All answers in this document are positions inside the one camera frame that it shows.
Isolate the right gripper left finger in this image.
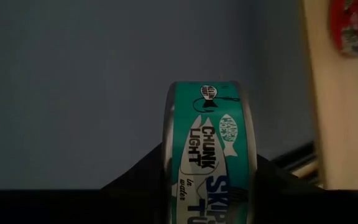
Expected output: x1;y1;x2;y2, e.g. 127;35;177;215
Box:
0;142;167;224

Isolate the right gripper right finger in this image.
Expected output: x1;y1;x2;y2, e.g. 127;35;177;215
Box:
253;154;358;224

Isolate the teal label tuna can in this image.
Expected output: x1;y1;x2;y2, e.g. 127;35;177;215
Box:
162;80;259;224

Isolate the red label seafood can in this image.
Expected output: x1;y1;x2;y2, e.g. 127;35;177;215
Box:
329;0;358;57

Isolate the blue table mat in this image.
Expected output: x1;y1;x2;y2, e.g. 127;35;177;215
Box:
0;0;319;194

